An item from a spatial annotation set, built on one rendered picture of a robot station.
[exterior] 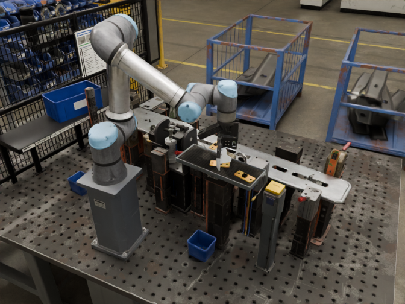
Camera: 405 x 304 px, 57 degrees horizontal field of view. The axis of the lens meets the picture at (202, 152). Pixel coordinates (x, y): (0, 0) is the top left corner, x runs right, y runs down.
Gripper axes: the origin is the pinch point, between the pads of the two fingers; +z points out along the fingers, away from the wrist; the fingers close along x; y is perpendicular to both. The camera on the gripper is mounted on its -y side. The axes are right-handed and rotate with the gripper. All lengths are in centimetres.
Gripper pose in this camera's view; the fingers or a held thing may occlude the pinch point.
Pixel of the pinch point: (219, 160)
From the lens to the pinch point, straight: 160.0
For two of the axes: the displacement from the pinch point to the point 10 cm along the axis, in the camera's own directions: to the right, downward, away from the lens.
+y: 9.9, 0.9, -1.3
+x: 1.6, -5.4, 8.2
